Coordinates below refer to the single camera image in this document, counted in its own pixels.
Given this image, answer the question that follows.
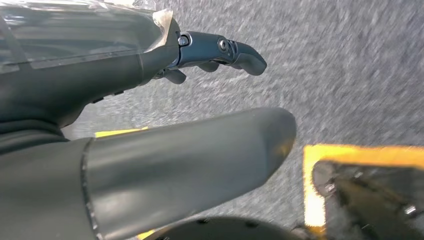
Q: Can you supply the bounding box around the robot left arm ribbed sleeve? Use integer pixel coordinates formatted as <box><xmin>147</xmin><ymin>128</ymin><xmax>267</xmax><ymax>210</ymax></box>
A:
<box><xmin>0</xmin><ymin>118</ymin><xmax>71</xmax><ymax>157</ymax></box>

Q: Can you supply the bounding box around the yellow floor tape square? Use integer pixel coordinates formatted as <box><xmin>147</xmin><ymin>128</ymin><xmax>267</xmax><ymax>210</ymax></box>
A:
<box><xmin>95</xmin><ymin>126</ymin><xmax>424</xmax><ymax>240</ymax></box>

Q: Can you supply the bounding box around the black robot foot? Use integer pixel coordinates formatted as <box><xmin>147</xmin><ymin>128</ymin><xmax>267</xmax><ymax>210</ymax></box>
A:
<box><xmin>312</xmin><ymin>159</ymin><xmax>424</xmax><ymax>240</ymax></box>

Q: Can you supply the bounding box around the black round robot shell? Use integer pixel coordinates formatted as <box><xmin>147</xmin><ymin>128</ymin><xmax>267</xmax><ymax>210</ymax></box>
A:
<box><xmin>142</xmin><ymin>216</ymin><xmax>301</xmax><ymax>240</ymax></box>

